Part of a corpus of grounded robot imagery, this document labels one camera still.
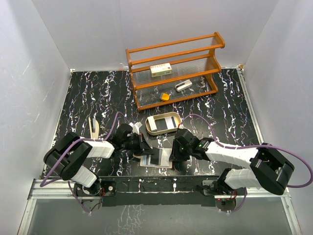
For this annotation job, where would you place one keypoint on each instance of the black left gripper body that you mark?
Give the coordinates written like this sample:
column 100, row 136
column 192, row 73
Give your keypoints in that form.
column 132, row 143

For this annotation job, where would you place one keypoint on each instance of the card with black stripe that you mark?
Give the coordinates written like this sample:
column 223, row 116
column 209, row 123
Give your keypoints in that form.
column 167, row 123

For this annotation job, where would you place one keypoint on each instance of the orange wooden shelf rack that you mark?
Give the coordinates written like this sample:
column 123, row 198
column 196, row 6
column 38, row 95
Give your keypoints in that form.
column 192, row 58

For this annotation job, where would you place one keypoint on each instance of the white stapler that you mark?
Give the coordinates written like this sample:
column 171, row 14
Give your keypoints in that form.
column 183, row 85

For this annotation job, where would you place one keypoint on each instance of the beige oval tray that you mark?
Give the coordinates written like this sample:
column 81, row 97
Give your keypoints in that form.
column 169, row 114

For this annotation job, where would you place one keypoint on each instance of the cream leather card holder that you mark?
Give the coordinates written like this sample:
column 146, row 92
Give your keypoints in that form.
column 165, row 162

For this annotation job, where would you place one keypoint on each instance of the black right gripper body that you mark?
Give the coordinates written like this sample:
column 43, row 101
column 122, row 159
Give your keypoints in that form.
column 181, row 153

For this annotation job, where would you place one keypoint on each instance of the black front base bar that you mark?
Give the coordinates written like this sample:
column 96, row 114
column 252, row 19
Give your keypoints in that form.
column 168, row 190

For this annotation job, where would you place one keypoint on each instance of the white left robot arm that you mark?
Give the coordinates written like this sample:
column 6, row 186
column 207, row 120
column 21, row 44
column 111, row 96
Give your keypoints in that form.
column 66, row 158

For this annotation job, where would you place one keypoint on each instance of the yellow tape measure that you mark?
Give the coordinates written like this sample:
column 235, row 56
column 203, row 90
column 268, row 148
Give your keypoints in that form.
column 164, row 97

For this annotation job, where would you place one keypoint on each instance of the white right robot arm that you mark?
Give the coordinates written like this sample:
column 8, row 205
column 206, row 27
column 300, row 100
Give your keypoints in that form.
column 259, row 167

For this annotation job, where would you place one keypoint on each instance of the credit card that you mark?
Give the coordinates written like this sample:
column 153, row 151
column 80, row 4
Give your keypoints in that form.
column 155, row 156

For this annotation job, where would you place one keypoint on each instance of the stack of cards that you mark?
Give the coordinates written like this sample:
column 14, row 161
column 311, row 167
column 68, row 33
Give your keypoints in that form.
column 152, row 123

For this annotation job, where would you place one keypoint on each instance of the white red paper box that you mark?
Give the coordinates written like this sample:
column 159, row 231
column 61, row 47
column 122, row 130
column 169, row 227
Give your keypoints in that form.
column 161, row 70

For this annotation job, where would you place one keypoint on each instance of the aluminium frame rail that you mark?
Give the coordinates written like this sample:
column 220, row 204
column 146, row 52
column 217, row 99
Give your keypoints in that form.
column 108, row 96

